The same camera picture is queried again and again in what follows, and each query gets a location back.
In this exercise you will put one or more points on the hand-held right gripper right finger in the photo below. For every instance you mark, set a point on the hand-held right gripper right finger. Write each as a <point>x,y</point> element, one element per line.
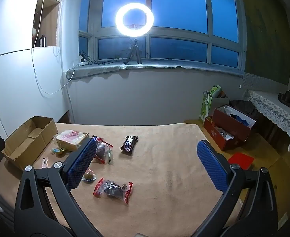
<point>213,165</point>

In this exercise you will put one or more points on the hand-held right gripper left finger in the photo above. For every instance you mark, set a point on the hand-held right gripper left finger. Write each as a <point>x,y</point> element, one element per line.
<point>82,163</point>

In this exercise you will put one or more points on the red-edged clear packet dark snack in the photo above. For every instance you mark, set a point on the red-edged clear packet dark snack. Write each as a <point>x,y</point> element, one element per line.
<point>101,150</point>
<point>113,190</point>

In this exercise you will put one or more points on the sliced bread packet pink print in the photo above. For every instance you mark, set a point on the sliced bread packet pink print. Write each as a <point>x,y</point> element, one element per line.
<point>71,139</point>

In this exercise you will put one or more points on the brown cardboard box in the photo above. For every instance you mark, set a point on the brown cardboard box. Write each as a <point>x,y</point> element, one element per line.
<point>24,143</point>

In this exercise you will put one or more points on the chocolate bar brown wrapper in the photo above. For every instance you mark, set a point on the chocolate bar brown wrapper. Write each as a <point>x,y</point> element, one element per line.
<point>129,144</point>

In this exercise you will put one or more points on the small round brown snack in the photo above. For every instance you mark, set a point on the small round brown snack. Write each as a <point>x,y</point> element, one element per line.
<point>88,176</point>

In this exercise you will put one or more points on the small yellow-green candy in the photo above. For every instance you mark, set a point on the small yellow-green candy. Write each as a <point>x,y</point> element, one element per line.
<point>58,151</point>

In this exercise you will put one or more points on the red sheet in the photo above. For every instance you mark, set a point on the red sheet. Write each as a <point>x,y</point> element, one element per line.
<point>241,161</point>

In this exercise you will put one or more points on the red storage box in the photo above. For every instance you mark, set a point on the red storage box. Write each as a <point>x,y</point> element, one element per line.
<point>230,133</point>

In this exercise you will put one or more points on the small pink sachet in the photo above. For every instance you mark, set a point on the small pink sachet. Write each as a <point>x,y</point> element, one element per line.
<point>44,163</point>

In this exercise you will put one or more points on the green patterned bag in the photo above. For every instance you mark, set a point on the green patterned bag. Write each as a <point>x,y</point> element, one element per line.
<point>206,103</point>

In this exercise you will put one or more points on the grey cardboard box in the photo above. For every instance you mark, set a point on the grey cardboard box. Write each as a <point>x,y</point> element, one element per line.
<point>221,102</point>

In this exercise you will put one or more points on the dark cloth pile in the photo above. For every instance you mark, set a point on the dark cloth pile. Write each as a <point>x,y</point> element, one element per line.
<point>243,107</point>

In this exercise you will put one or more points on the white lace tablecloth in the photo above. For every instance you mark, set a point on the white lace tablecloth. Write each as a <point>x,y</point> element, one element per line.
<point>271,108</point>

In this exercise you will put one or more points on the dark teapot ornament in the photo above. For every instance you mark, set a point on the dark teapot ornament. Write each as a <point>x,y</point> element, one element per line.
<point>286,100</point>

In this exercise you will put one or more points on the white cabinet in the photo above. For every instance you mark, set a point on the white cabinet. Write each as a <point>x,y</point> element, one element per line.
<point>14,54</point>

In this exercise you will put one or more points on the white power strip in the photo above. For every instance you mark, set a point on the white power strip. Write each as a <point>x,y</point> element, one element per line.
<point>82,60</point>

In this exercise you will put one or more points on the grey windowsill mat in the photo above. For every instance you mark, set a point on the grey windowsill mat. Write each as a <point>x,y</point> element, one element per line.
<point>145,68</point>

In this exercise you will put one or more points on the dark bottle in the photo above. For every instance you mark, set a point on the dark bottle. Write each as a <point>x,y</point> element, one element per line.
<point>41,42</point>

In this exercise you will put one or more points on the black tripod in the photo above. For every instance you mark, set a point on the black tripod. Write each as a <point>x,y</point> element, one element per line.
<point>134,49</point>

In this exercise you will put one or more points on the wooden shelf niche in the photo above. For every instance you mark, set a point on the wooden shelf niche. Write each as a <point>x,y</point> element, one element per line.
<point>50,22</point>

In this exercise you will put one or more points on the large window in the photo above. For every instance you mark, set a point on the large window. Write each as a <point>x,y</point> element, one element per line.
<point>179,7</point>

